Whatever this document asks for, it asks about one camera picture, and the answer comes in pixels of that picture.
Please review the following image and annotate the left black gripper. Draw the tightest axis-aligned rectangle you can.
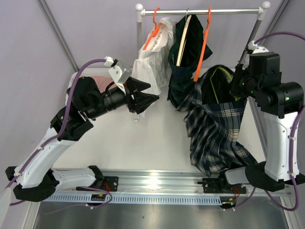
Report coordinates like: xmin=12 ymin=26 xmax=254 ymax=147
xmin=87 ymin=76 xmax=159 ymax=120

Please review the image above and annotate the lime green hanger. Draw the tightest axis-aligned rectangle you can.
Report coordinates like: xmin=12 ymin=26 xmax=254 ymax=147
xmin=209 ymin=65 xmax=240 ymax=104

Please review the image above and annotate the pink garment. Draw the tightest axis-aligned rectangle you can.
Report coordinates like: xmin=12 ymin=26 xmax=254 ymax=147
xmin=92 ymin=76 xmax=113 ymax=93

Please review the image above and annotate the navy white plaid skirt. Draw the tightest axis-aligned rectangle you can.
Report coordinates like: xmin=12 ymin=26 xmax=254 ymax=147
xmin=177 ymin=66 xmax=257 ymax=176

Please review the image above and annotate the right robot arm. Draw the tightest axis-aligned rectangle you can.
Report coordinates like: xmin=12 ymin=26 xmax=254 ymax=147
xmin=193 ymin=52 xmax=304 ymax=193

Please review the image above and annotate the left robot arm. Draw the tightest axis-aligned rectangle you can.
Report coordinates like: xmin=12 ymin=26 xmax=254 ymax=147
xmin=5 ymin=77 xmax=159 ymax=202

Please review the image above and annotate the dark green plaid skirt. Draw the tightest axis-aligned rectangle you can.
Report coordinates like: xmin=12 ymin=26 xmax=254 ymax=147
xmin=167 ymin=15 xmax=203 ymax=108

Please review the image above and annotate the cream hanger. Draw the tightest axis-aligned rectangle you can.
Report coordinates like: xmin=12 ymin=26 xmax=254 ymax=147
xmin=176 ymin=15 xmax=192 ymax=66

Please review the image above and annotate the orange hanger with dress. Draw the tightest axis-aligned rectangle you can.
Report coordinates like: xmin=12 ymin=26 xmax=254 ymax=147
xmin=143 ymin=7 xmax=161 ymax=50

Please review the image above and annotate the empty orange hanger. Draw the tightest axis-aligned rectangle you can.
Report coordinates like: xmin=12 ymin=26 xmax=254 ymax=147
xmin=193 ymin=6 xmax=212 ymax=82

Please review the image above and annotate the white ruffled dress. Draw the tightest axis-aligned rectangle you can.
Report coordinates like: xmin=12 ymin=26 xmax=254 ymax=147
xmin=132 ymin=17 xmax=177 ymax=95

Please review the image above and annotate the white plastic basket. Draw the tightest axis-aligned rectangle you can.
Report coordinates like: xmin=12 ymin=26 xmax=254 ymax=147
xmin=65 ymin=72 xmax=111 ymax=105

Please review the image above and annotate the white clothes rack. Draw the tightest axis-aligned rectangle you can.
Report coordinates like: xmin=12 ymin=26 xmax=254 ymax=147
xmin=135 ymin=1 xmax=272 ymax=124

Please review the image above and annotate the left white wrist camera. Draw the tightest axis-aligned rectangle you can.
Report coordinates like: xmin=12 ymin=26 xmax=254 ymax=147
xmin=104 ymin=56 xmax=132 ymax=94

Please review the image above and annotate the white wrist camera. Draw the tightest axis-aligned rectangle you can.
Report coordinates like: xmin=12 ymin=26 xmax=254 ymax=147
xmin=104 ymin=56 xmax=132 ymax=94
xmin=246 ymin=41 xmax=270 ymax=57

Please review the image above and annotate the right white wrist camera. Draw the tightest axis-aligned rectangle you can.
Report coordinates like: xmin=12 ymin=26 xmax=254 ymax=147
xmin=246 ymin=41 xmax=270 ymax=57

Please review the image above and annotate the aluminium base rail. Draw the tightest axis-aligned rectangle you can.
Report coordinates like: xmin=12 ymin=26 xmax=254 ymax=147
xmin=47 ymin=169 xmax=292 ymax=197

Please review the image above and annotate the slotted cable duct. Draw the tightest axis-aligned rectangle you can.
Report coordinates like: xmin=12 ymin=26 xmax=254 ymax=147
xmin=45 ymin=193 xmax=222 ymax=206

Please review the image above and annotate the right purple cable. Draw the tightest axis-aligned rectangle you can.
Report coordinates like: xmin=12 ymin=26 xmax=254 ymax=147
xmin=219 ymin=31 xmax=305 ymax=212

